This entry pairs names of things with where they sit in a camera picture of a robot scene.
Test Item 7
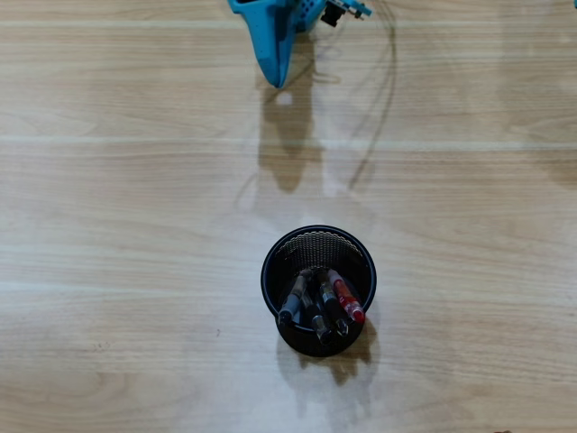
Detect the clear capped stick pen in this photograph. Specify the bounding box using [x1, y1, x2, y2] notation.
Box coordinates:
[299, 283, 336, 346]

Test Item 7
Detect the black mesh pen holder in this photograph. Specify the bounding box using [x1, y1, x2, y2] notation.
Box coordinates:
[260, 225, 378, 359]

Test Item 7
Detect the blue mounted camera module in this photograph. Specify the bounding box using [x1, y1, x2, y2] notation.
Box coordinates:
[320, 0, 376, 29]

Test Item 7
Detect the grey grip clear pen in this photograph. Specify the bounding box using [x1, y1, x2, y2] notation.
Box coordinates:
[277, 269, 314, 327]

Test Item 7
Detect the black retractable pen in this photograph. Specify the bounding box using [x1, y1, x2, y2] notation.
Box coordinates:
[313, 269, 351, 337]

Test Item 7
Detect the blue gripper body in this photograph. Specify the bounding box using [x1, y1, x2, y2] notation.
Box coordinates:
[226, 0, 290, 15]

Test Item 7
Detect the red white grip pen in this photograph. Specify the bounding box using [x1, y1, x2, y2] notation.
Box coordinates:
[327, 269, 367, 326]

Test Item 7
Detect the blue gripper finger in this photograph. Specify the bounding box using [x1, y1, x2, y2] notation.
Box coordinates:
[278, 5, 298, 89]
[244, 5, 290, 88]

